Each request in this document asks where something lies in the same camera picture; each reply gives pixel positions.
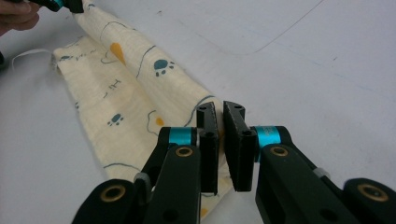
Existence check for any cream printed cloth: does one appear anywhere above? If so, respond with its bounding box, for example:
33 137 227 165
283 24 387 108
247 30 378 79
11 0 235 219

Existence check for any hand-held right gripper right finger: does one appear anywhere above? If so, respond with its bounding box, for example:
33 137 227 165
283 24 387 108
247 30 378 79
222 100 258 192

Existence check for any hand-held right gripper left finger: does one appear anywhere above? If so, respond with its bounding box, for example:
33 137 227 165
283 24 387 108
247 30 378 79
195 101 219 195

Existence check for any white foam mat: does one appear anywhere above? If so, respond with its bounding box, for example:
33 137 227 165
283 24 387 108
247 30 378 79
0 0 396 224

